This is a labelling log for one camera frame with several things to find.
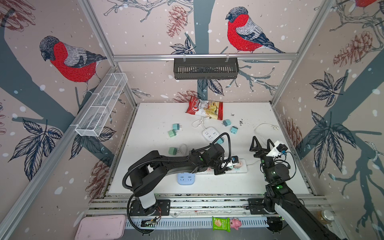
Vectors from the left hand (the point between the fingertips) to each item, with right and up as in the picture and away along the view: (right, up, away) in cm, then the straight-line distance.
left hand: (230, 166), depth 79 cm
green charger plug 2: (-36, +15, +22) cm, 45 cm away
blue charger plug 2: (+9, +17, +25) cm, 31 cm away
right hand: (+14, +15, -3) cm, 21 cm away
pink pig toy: (-1, -22, -11) cm, 25 cm away
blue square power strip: (-24, -7, +2) cm, 25 cm away
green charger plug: (-33, +5, +14) cm, 37 cm away
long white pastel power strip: (+8, -4, +5) cm, 10 cm away
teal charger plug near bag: (+4, +22, +28) cm, 36 cm away
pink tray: (-59, -24, -11) cm, 65 cm away
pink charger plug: (+6, -1, +4) cm, 7 cm away
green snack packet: (-7, -23, -10) cm, 26 cm away
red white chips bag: (-6, +32, +36) cm, 48 cm away
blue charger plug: (-33, +20, +26) cm, 46 cm away
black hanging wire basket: (-12, +61, +26) cm, 67 cm away
